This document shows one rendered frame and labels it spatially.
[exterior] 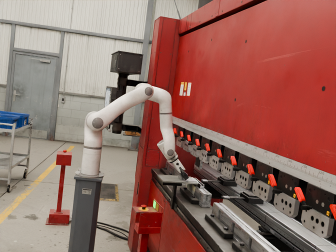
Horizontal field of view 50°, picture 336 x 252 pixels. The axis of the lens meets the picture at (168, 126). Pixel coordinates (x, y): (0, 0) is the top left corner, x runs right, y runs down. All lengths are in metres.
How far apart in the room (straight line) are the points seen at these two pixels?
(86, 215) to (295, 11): 1.73
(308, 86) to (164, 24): 2.13
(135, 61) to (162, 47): 0.30
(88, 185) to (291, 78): 1.44
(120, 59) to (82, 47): 6.23
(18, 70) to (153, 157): 6.92
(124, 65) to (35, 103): 6.51
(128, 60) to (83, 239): 1.74
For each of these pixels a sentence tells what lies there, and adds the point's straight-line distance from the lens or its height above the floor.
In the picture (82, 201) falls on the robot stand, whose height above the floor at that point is 0.84.
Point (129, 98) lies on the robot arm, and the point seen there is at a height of 1.54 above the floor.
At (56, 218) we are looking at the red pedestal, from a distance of 4.32.
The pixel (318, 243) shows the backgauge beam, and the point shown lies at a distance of 1.97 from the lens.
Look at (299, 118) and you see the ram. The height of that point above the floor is 1.57.
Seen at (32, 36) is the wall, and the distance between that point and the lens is 9.94.
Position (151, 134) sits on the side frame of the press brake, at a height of 1.20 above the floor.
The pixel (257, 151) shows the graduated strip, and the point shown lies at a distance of 1.83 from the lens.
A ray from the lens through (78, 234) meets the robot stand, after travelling 2.55.
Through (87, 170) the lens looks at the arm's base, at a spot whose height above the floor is 1.04.
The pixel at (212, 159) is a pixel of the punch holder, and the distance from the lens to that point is 2.33.
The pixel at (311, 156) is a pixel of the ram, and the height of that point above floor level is 1.44.
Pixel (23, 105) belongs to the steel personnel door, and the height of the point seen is 0.82.
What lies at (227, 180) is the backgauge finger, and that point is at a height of 1.02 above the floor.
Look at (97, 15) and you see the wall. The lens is 9.77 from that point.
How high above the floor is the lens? 1.61
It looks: 5 degrees down
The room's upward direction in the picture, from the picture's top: 7 degrees clockwise
